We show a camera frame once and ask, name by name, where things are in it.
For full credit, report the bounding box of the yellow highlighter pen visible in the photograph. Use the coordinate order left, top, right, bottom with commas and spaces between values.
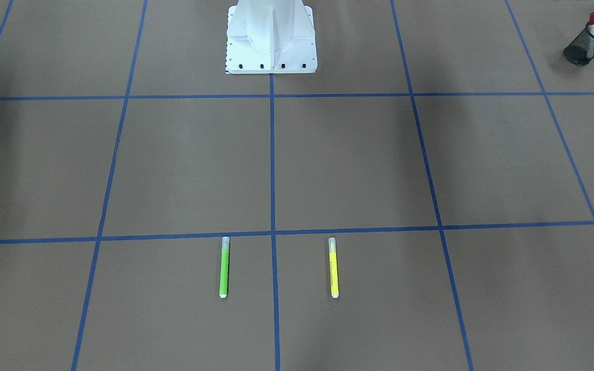
328, 237, 340, 299

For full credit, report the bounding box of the green highlighter pen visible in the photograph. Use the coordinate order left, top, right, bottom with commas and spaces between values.
219, 237, 229, 299

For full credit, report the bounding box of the white pedestal column base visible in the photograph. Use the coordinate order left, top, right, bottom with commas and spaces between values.
225, 1, 318, 74

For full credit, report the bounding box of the red white marker pen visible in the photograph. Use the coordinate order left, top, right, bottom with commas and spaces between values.
585, 12, 594, 60

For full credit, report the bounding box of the black mesh pen cup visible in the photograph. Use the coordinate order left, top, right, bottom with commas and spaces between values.
563, 23, 594, 66

